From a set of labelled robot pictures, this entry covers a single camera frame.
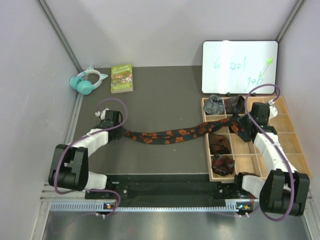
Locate dark brown rolled tie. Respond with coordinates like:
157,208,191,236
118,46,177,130
208,133,231,155

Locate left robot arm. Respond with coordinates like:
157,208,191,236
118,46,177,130
48,108,125,199

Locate grey rolled tie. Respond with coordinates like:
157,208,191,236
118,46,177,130
203,94,226,115

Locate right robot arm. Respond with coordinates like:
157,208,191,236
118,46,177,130
233,102,310,216

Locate teal cat-ear headphones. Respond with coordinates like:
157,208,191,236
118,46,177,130
69,66,108,95

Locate brown red rolled tie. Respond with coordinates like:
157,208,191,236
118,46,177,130
224,95,245,115

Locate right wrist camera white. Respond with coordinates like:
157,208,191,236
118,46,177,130
268,99,278,120

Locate white slotted cable duct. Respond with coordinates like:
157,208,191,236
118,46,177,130
50,200,249,213

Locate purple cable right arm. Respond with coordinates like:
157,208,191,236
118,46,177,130
244,83,296,222

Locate green marker pen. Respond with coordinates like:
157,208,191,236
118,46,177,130
259,57,273,77

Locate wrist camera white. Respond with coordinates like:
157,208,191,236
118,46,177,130
95,108,109,121
268,99,278,120

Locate wooden compartment tray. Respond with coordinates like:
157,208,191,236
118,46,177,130
204,96,312,183

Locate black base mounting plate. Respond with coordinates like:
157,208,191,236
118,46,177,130
83,173,251,203

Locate green paperback book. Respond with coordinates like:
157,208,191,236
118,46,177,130
110,63,134,94

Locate dark orange floral tie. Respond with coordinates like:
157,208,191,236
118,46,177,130
125,114,251,145

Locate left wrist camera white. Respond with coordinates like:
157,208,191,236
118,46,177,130
95,108,109,121

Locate white dry-erase board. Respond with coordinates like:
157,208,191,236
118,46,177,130
201,40,279,94

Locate red patterned rolled tie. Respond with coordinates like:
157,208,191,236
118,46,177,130
211,154,235,177

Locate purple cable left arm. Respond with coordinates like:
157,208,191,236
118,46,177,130
53,98,130,218

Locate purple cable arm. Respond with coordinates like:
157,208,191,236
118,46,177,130
53,98,130,218
244,83,296,222

